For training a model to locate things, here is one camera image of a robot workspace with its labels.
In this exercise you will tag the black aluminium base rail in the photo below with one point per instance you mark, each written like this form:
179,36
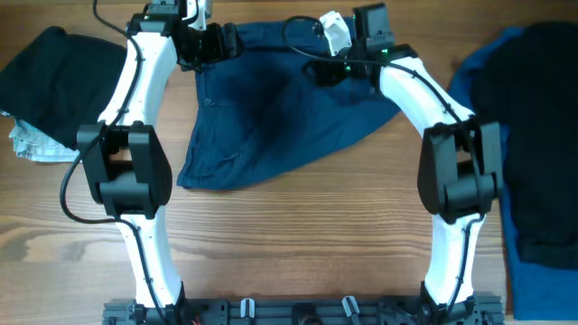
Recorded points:
298,310

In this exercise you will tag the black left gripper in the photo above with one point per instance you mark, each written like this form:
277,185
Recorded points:
217,50

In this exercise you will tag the black garment right pile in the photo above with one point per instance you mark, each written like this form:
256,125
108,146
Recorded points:
529,85

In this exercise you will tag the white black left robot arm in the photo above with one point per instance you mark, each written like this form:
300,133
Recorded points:
126,168

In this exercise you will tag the bright blue garment right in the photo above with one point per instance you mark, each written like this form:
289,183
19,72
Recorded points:
539,292

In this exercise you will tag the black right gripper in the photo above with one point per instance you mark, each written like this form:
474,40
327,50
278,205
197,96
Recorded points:
324,69

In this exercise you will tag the black folded garment left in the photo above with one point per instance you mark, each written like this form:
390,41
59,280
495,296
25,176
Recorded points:
61,81

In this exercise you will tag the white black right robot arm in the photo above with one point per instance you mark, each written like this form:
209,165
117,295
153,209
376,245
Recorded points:
460,171

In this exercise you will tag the dark blue denim shorts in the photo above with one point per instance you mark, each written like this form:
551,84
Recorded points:
260,115

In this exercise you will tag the white grey folded cloth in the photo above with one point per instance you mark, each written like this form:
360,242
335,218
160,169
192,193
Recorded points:
32,144

